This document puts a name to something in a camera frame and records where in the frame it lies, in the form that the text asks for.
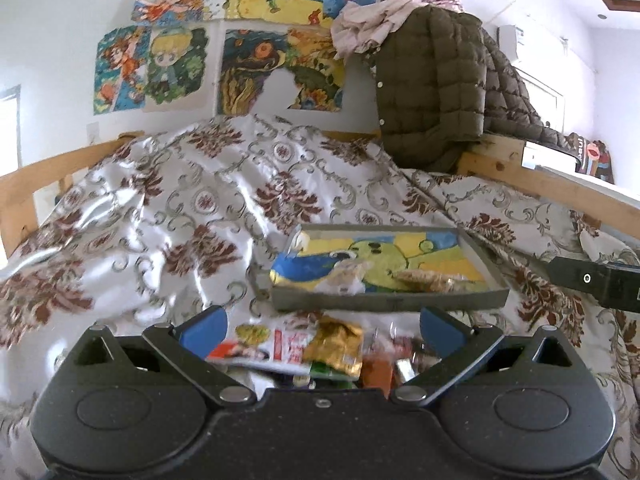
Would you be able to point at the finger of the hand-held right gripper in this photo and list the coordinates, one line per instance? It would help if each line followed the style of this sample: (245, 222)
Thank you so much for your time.
(585, 278)

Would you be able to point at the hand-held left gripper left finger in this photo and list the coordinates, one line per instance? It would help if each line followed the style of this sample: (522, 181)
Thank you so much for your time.
(202, 330)

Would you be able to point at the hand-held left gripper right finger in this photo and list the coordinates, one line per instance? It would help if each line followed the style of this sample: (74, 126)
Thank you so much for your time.
(441, 327)

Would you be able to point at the red and white snack packet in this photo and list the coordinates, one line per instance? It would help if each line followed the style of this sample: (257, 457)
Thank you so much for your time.
(260, 347)

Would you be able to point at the grey tray with painted bottom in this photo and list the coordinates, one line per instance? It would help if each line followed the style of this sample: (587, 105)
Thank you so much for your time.
(375, 302)

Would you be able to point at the green snack packet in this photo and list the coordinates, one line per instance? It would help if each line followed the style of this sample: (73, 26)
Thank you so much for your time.
(322, 371)

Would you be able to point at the clear packet with beige snack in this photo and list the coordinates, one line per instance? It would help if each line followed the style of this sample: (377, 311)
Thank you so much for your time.
(345, 277)
(425, 280)

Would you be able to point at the clear packet with brown snack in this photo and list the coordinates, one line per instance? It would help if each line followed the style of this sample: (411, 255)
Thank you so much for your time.
(377, 372)

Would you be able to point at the gold snack packet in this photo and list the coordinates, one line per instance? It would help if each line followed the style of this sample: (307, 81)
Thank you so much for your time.
(332, 345)

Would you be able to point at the blue and yellow snack packet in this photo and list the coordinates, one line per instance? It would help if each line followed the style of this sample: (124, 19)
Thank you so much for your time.
(300, 267)

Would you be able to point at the printed bag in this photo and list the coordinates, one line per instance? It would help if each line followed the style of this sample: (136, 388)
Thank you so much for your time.
(595, 157)

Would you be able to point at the white box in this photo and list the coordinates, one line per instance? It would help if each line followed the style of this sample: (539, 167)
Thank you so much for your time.
(547, 156)

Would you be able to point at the floral printed blanket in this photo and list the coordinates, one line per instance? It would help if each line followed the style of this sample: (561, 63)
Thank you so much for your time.
(200, 200)

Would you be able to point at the white air conditioner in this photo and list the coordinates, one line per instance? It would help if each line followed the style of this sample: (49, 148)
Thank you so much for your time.
(511, 42)

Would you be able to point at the olive puffer jacket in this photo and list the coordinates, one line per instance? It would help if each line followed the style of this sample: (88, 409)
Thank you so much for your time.
(430, 80)

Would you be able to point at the window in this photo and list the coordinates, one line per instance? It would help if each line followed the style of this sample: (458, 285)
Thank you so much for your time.
(9, 125)

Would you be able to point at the pink cloth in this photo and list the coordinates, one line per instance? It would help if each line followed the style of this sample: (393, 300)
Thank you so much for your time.
(370, 25)

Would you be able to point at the wooden bed frame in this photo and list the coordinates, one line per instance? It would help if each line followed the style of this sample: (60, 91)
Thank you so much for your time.
(20, 190)

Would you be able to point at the orange and yellow wall poster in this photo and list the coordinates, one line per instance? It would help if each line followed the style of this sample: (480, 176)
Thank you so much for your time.
(250, 75)

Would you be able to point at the blond figure wall poster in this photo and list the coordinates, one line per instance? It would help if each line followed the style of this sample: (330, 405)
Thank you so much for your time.
(175, 67)

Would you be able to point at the blue and orange wall poster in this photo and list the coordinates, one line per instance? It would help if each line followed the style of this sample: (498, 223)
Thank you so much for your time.
(120, 70)

